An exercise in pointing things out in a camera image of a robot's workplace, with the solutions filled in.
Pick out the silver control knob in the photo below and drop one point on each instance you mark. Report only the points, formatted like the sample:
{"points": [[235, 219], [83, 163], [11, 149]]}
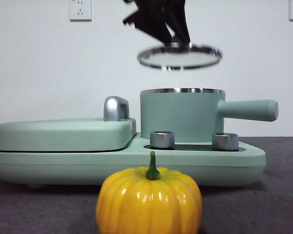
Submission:
{"points": [[162, 140], [225, 142]]}

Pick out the mint green breakfast machine base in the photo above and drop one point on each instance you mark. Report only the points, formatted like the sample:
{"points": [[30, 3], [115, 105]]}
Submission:
{"points": [[51, 168]]}

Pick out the yellow pumpkin with green stem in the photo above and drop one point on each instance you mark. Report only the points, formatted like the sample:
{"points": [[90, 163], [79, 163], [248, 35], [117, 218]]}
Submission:
{"points": [[149, 202]]}

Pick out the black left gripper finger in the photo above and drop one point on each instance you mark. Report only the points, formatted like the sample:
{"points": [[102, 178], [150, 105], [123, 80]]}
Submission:
{"points": [[179, 19], [149, 19]]}

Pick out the mint green grill cover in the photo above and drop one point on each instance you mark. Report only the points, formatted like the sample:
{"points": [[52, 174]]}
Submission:
{"points": [[63, 134]]}

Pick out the glass lid with green knob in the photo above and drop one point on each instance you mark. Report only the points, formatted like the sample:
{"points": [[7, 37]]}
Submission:
{"points": [[178, 58]]}

